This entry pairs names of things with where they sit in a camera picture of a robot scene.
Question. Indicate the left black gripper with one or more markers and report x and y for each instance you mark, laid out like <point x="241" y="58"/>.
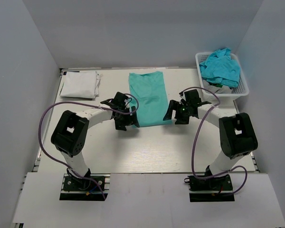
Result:
<point x="127" y="118"/>

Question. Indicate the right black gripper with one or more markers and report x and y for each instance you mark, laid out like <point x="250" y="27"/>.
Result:
<point x="176" y="112"/>

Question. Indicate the green t shirt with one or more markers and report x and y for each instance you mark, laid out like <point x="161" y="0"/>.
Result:
<point x="149" y="89"/>

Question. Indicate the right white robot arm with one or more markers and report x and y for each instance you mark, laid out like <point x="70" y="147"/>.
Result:
<point x="236" y="133"/>

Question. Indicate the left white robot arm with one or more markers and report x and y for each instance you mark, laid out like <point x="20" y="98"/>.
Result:
<point x="69" y="135"/>

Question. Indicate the grey shirt in basket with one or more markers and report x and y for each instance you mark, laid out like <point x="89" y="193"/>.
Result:
<point x="218" y="88"/>

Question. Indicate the folded white t shirt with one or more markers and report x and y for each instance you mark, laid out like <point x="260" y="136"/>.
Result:
<point x="82" y="84"/>

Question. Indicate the blue t shirt in basket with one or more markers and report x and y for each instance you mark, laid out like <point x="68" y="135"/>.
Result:
<point x="220" y="68"/>

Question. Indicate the white plastic basket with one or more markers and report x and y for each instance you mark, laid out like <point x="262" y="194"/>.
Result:
<point x="241" y="90"/>

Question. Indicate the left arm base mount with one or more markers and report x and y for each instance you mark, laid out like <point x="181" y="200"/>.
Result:
<point x="86" y="190"/>

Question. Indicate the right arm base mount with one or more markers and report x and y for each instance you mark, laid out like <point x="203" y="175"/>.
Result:
<point x="219" y="189"/>

